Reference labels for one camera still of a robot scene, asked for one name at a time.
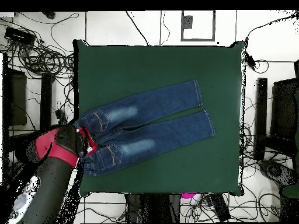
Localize black power adapter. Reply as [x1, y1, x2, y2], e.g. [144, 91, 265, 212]
[247, 54, 256, 71]

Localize small grey square plate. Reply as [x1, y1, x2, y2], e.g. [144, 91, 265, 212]
[182, 15, 194, 29]

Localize green round object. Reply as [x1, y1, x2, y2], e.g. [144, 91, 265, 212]
[281, 185, 299, 199]

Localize black electronics box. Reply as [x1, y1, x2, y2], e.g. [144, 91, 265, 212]
[4, 26, 36, 47]

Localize blue denim jeans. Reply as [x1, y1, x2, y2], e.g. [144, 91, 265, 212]
[73, 78, 217, 177]

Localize black upright bar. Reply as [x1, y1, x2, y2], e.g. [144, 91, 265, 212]
[254, 77, 268, 162]

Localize black metal stand frame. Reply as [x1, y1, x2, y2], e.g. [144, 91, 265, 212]
[2, 52, 53, 152]

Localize black cable bundle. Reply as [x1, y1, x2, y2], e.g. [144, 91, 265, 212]
[239, 93, 281, 222]

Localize black stand leg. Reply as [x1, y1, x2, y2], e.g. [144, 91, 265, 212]
[258, 159, 298, 187]

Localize long black cable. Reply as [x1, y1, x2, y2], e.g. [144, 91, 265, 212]
[126, 10, 150, 46]

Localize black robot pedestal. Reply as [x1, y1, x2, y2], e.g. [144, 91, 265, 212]
[126, 193, 181, 223]

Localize black power strip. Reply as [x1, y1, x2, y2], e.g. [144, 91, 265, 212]
[55, 108, 68, 125]
[210, 193, 231, 222]

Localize grey square floor frame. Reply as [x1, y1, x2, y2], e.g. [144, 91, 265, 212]
[180, 10, 216, 42]

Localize dark green table cloth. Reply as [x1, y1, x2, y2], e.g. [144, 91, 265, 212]
[72, 38, 245, 197]

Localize black panel stand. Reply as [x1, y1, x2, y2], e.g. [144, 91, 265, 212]
[270, 59, 299, 159]

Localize black cable tangle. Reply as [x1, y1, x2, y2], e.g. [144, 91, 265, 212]
[0, 17, 75, 80]

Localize pink object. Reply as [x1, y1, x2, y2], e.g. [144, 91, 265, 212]
[180, 192, 198, 200]

